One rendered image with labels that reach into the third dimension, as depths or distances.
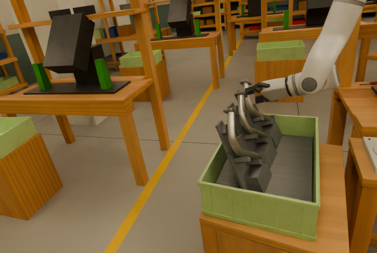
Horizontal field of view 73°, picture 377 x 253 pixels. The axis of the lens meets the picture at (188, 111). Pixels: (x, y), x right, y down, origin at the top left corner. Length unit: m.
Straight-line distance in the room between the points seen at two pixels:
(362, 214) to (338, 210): 0.23
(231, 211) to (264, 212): 0.12
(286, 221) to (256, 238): 0.13
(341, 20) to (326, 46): 0.09
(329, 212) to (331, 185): 0.16
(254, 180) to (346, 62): 1.22
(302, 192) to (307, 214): 0.18
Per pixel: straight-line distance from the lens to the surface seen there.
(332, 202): 1.21
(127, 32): 6.60
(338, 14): 0.97
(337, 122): 2.20
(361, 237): 1.50
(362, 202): 1.36
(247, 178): 1.08
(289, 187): 1.15
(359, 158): 1.38
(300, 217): 0.99
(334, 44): 0.95
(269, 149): 1.25
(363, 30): 2.10
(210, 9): 11.31
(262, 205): 0.98
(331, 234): 1.10
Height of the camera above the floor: 1.61
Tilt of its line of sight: 25 degrees down
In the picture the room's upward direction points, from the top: 8 degrees counter-clockwise
